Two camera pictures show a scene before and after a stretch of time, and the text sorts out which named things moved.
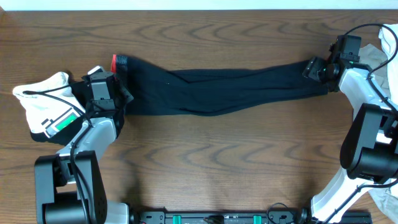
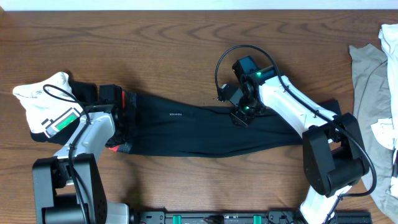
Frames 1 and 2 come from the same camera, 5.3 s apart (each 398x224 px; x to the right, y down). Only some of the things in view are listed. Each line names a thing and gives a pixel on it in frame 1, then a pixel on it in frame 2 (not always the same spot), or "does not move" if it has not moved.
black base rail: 284,215 does not move
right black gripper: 313,68 → 236,114
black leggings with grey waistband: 156,89 → 160,127
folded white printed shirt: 50,103 does not move
